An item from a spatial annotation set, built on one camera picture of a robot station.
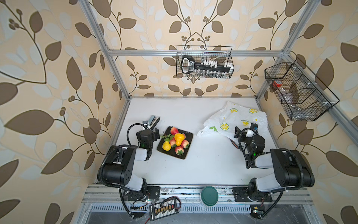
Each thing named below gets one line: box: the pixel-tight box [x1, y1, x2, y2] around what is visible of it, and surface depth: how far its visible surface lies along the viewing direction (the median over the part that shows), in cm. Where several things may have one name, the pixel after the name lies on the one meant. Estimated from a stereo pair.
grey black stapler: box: [148, 115, 161, 131], surface depth 104 cm
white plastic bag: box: [196, 100, 269, 140], surface depth 96 cm
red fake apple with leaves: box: [160, 133, 177, 148], surface depth 91 cm
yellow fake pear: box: [162, 140, 172, 152], surface depth 90 cm
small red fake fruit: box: [180, 139, 191, 149], surface depth 90 cm
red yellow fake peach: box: [170, 126, 179, 136], surface depth 96 cm
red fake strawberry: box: [174, 145, 185, 156], surface depth 88 cm
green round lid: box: [200, 185, 219, 207], surface depth 66 cm
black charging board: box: [149, 199, 178, 222], surface depth 70 cm
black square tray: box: [156, 126, 194, 160], surface depth 91 cm
